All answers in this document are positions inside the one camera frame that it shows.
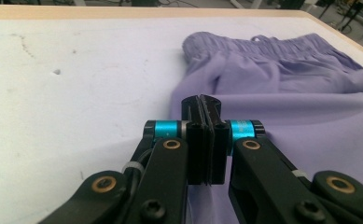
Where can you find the purple shorts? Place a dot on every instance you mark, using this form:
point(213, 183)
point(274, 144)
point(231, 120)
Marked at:
point(294, 109)

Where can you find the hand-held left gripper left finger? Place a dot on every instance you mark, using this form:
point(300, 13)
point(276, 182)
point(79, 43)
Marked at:
point(166, 174)

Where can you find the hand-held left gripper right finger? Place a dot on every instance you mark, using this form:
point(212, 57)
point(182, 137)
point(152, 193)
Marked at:
point(263, 174)

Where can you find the white foam mat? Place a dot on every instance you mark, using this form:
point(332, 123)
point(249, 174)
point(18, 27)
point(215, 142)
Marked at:
point(61, 109)

